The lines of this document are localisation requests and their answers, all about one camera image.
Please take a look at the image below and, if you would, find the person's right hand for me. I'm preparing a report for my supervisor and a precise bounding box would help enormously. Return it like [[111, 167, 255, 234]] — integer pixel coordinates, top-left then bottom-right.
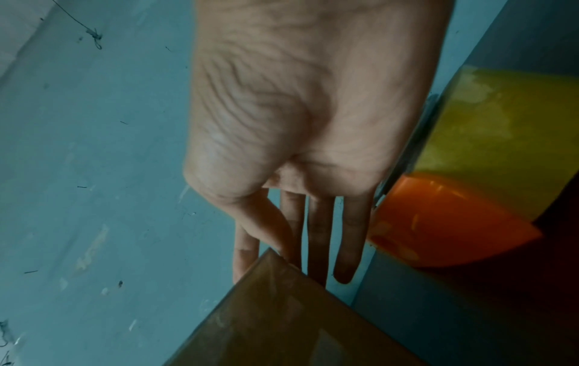
[[182, 0, 456, 287]]

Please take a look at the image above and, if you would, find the orange tape dispenser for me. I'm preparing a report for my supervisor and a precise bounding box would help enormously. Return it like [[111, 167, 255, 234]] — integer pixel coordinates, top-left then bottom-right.
[[367, 92, 543, 270]]

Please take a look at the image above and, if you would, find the yellowish clear tape roll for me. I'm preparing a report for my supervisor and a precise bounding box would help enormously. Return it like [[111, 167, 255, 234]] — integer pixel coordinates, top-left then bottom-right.
[[409, 65, 579, 222]]

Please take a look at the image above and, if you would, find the small brown cardboard box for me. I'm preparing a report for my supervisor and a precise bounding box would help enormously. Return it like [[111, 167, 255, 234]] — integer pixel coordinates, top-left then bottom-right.
[[162, 248, 428, 366]]

